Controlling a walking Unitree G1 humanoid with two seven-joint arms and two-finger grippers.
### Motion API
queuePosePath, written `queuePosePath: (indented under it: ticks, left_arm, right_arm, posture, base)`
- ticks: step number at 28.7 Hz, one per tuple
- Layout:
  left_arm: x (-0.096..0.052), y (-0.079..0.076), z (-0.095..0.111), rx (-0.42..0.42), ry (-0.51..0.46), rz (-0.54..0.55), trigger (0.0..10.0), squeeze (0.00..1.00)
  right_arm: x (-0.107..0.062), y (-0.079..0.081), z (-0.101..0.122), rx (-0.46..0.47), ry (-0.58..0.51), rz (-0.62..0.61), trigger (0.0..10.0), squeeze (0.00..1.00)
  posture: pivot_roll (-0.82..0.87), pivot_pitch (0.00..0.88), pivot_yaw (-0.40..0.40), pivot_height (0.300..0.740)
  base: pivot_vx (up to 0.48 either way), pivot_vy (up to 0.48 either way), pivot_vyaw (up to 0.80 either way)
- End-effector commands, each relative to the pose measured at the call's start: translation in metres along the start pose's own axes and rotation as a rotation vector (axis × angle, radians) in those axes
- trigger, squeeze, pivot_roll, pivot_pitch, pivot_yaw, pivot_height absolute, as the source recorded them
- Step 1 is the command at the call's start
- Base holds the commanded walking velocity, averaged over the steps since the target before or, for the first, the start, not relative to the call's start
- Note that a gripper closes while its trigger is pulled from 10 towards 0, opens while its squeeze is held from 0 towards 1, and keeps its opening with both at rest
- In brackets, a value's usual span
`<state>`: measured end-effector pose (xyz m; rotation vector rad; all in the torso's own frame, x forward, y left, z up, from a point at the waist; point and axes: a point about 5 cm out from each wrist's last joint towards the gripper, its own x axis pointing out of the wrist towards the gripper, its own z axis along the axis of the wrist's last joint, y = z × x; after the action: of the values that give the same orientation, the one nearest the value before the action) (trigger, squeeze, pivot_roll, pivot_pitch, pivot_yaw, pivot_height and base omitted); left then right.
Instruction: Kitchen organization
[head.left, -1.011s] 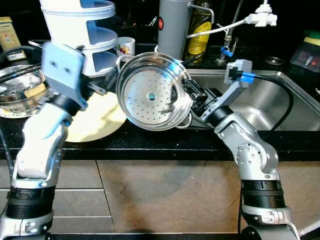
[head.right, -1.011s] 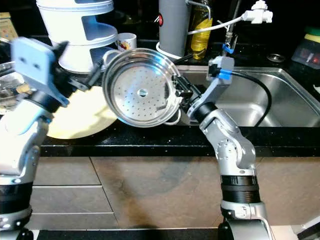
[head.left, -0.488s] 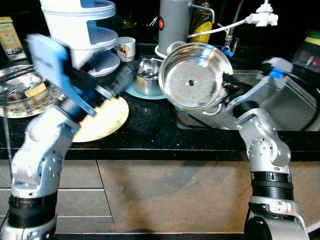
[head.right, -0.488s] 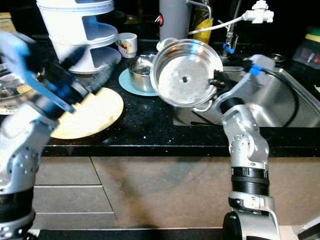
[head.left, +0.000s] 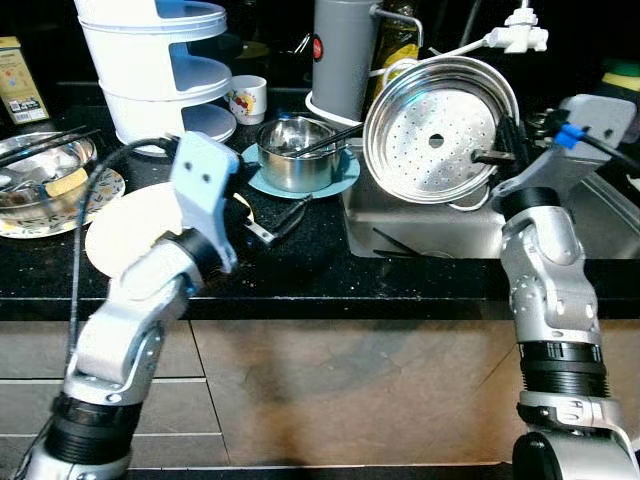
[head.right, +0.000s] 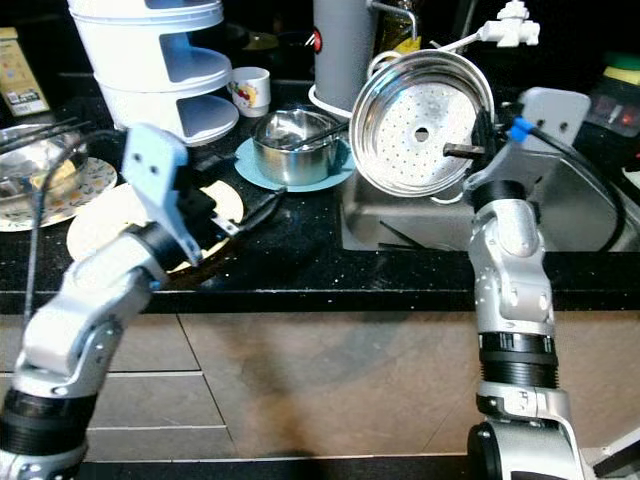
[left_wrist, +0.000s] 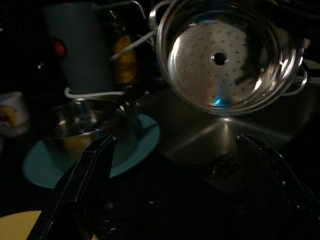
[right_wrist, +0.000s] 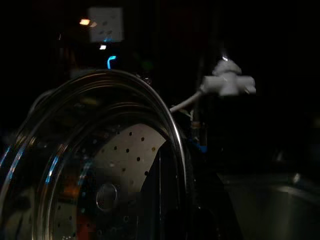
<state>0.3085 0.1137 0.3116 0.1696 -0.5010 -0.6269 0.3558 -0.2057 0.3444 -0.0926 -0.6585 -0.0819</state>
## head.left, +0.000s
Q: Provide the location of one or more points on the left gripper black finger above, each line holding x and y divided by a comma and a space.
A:
292, 212

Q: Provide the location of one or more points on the perforated steel steamer basket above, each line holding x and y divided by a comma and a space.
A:
420, 110

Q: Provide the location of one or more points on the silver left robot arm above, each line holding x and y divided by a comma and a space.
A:
130, 310

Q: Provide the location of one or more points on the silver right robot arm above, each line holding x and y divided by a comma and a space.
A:
545, 270

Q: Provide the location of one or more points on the small stainless steel pot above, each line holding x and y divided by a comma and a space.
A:
295, 175

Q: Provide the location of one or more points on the teal round plate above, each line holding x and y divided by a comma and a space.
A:
252, 170

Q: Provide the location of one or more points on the black chopsticks pair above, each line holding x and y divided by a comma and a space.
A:
335, 138

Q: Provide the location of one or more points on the white faucet diverter valve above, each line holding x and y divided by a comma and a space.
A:
520, 38

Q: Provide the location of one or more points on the stainless steel sink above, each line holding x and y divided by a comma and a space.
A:
430, 230

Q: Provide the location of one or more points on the thin dark stick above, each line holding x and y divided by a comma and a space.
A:
387, 248

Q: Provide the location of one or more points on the cream round plate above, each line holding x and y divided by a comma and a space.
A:
130, 230

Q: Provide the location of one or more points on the white printed mug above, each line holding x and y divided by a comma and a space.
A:
248, 100

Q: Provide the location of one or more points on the yellow cooking oil bottle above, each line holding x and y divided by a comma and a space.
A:
400, 50

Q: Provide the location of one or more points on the floral patterned plate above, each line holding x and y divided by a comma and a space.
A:
100, 195

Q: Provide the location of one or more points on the brown cabinet door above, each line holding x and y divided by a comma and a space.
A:
350, 390

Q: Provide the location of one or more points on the white tiered storage rack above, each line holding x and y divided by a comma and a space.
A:
140, 60

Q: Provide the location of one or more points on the brown cabinet drawer front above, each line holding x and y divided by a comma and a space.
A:
180, 408
30, 350
175, 450

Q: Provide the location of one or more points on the dark chopsticks pair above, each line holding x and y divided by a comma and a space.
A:
50, 147

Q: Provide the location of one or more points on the shiny steel bowl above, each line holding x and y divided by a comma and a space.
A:
30, 200

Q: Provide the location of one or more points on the yellow cardboard box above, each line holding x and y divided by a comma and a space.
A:
20, 85

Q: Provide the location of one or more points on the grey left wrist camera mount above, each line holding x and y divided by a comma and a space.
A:
205, 170

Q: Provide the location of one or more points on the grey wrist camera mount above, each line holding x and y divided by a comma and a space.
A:
205, 170
600, 115

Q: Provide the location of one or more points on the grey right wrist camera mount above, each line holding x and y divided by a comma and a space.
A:
600, 115

